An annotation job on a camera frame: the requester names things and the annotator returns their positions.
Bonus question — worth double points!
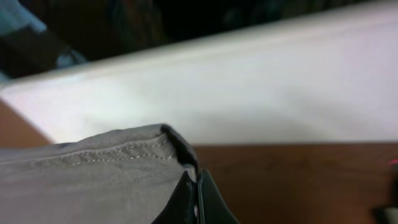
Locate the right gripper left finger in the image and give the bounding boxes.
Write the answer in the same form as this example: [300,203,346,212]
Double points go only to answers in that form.
[152,171,197,224]

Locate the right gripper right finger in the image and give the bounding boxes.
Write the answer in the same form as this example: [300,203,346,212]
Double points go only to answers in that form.
[198,169,239,224]

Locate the dark garment red trim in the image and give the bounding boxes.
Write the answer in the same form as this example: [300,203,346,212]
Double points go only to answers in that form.
[372,159,397,224]

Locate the grey shorts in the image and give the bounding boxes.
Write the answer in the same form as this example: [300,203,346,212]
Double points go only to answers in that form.
[1,124,198,223]

